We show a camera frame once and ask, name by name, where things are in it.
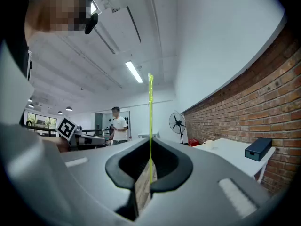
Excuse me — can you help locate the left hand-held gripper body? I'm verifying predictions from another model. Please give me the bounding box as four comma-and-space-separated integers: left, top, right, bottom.
55, 117, 111, 152

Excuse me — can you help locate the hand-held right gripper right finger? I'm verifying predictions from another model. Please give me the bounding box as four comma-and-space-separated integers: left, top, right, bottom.
141, 137, 271, 226

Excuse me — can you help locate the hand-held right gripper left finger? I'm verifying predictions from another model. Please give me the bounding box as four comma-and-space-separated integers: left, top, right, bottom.
0, 123, 151, 226

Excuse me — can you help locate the yellow-green spoon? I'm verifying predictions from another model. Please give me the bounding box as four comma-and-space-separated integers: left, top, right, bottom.
148, 73, 155, 184

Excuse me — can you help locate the person's left forearm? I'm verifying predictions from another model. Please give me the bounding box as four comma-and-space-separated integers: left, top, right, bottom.
56, 140, 70, 153

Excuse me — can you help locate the large white table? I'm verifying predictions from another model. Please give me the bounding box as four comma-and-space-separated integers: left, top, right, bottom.
192, 137, 276, 183

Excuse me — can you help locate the white pegboard with black items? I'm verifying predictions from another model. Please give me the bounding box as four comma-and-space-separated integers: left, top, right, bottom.
123, 111, 132, 139

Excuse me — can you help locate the small white table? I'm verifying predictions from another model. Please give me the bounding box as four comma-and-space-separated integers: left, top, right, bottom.
137, 131, 159, 139

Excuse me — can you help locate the dark blue box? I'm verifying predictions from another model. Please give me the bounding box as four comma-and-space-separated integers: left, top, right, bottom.
244, 137, 273, 162

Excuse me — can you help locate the fluorescent ceiling light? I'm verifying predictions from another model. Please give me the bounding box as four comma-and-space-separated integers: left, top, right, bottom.
125, 60, 144, 84

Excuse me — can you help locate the person's black shirt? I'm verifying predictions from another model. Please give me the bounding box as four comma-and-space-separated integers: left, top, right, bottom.
4, 38, 33, 81

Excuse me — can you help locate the black pedestal fan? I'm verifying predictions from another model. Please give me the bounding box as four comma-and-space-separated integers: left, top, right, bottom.
168, 112, 187, 145

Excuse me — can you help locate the black head-mounted camera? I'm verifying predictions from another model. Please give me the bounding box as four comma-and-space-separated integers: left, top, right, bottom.
84, 12, 99, 35

